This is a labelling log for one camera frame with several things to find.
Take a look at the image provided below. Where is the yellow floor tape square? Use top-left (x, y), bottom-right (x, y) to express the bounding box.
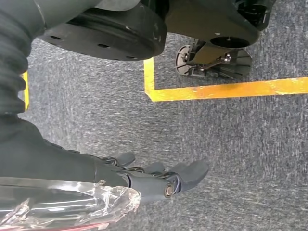
top-left (143, 57), bottom-right (308, 103)
top-left (21, 71), bottom-right (30, 112)

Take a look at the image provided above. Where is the black robot wheeled base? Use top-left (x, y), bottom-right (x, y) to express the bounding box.
top-left (39, 0), bottom-right (277, 62)

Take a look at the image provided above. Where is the black caster wheel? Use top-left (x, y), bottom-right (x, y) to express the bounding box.
top-left (174, 38), bottom-right (253, 80)

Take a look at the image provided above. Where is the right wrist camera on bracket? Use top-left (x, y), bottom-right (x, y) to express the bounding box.
top-left (0, 176), bottom-right (142, 231)

